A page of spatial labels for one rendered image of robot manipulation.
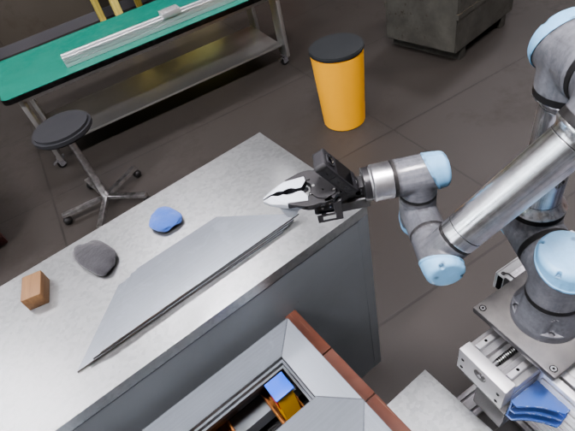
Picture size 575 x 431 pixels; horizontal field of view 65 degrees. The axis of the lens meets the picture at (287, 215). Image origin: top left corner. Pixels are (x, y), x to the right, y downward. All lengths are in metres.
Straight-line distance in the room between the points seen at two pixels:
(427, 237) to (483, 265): 1.73
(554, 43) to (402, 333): 1.72
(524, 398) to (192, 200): 1.13
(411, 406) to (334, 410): 0.29
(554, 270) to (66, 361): 1.19
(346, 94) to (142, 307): 2.38
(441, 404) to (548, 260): 0.61
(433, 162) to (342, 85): 2.41
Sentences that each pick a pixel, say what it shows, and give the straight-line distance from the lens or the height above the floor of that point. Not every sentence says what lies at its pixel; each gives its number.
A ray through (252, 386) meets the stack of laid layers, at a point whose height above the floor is 0.84.
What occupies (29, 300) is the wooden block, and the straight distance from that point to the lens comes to 1.55.
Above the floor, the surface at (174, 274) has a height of 1.07.
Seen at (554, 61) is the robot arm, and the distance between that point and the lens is 0.87.
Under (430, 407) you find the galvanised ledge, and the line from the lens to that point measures 1.47.
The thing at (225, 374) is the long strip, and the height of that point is 0.86.
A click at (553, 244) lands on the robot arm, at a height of 1.27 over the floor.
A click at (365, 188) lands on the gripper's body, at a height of 1.45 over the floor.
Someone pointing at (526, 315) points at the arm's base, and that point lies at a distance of 1.16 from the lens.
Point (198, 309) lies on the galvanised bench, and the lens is 1.29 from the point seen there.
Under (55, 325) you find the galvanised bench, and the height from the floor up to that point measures 1.05.
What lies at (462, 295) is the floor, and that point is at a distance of 2.49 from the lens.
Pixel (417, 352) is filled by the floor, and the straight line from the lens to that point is 2.30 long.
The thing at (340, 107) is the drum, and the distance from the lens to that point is 3.38.
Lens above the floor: 2.05
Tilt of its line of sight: 45 degrees down
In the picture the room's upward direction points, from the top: 15 degrees counter-clockwise
